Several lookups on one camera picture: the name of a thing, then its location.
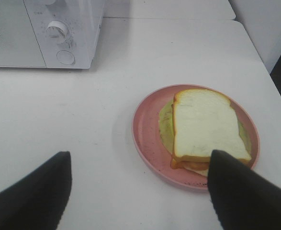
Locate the white lower microwave knob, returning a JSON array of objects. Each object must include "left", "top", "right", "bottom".
[{"left": 46, "top": 20, "right": 69, "bottom": 44}]

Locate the white bread sandwich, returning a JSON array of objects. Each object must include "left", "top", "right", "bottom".
[{"left": 158, "top": 89, "right": 251, "bottom": 176}]

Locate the white microwave oven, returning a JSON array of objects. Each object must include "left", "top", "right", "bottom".
[{"left": 0, "top": 0, "right": 105, "bottom": 69}]

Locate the white microwave door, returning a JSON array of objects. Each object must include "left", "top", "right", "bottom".
[{"left": 0, "top": 0, "right": 46, "bottom": 68}]

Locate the round white door button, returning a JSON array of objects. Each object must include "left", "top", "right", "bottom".
[{"left": 56, "top": 50, "right": 75, "bottom": 65}]

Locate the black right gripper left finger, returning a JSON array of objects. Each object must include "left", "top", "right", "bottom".
[{"left": 0, "top": 151, "right": 72, "bottom": 230}]

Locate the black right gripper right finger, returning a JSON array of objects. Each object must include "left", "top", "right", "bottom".
[{"left": 207, "top": 150, "right": 281, "bottom": 230}]

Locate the pink round plate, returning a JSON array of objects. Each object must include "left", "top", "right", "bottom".
[{"left": 132, "top": 83, "right": 261, "bottom": 190}]

